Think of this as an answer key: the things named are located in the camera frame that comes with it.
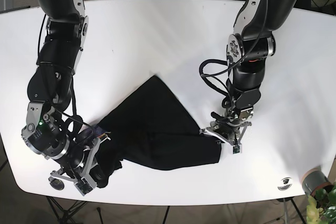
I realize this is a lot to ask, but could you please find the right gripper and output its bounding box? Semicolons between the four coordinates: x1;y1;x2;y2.
21;106;111;196

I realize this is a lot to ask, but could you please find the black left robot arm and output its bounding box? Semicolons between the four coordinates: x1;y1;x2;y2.
198;0;297;154

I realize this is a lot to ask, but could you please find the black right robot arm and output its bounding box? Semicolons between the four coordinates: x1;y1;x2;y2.
21;0;109;195

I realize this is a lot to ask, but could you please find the green potted plant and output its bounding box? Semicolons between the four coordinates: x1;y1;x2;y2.
306;185;335;224

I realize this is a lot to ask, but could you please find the right silver table grommet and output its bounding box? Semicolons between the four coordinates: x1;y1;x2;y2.
277;177;293;191

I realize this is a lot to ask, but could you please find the left silver table grommet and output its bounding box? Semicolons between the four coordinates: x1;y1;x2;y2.
48;177;65;190

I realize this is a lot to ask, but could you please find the silver table grommet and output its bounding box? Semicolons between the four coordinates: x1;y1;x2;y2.
48;177;65;190
277;177;293;191

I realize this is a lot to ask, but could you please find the grey plant pot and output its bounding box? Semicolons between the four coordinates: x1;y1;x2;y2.
300;168;332;196

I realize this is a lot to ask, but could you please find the black T-shirt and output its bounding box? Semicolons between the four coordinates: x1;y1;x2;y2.
90;76;222;188

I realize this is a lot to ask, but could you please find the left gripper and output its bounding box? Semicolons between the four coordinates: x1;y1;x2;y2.
201;101;254;154

